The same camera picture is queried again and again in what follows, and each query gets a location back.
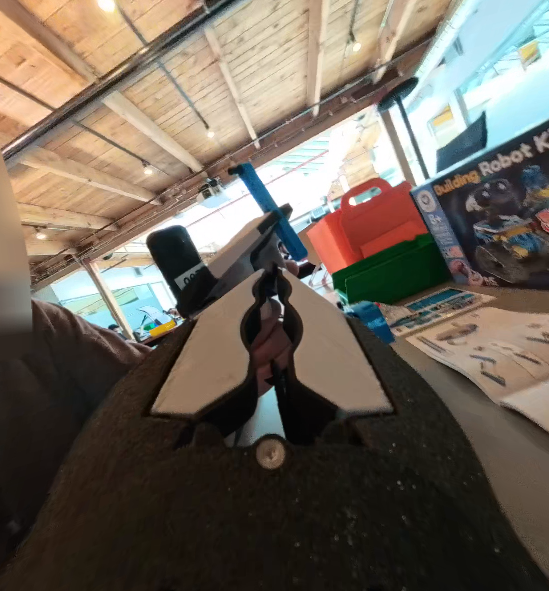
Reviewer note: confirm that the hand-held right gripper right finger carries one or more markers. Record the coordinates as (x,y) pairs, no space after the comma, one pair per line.
(339,364)

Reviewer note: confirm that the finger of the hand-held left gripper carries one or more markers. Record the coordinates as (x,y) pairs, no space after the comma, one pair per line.
(237,249)
(267,256)

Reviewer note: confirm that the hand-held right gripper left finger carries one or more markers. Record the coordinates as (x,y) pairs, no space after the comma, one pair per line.
(205,364)

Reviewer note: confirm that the blue perforated beam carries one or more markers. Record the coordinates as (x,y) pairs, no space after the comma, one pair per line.
(274,212)

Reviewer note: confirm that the grey desk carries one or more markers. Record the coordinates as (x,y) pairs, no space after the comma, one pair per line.
(487,461)

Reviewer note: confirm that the person's left hand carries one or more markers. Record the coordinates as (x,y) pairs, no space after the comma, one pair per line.
(274,341)

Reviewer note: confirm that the blue yellow toy vehicle model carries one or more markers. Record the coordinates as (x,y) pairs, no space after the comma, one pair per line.
(371,318)

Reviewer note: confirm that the green box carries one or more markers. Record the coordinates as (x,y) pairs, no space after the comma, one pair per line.
(394,272)

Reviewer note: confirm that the orange plastic case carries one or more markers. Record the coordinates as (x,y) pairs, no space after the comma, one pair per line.
(371,221)

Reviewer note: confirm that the blue sticker sheet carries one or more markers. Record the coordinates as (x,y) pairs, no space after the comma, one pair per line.
(440,304)

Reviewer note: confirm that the open instruction booklet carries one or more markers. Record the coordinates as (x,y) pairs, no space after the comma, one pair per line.
(496,355)

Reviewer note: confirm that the black floor lamp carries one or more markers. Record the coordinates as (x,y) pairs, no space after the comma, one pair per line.
(403,124)

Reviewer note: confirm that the dark printed toy box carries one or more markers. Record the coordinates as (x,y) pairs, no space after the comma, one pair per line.
(500,217)

